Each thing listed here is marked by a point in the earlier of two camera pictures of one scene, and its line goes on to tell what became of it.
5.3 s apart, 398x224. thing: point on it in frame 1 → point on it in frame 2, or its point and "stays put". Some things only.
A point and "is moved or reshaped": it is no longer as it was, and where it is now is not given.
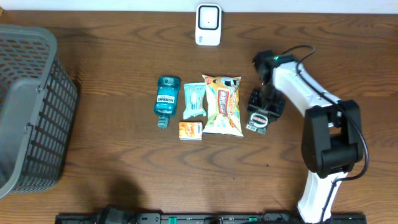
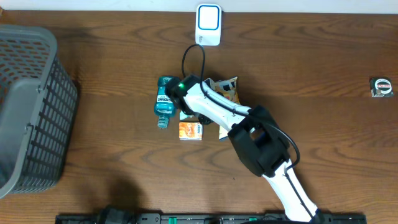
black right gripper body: x=266 y=99 → x=203 y=119
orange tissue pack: x=190 y=130 stays put
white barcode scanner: x=208 y=24 stays put
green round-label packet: x=258 y=121 is moved or reshaped
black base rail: x=179 y=218 stays put
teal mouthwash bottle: x=166 y=99 stays put
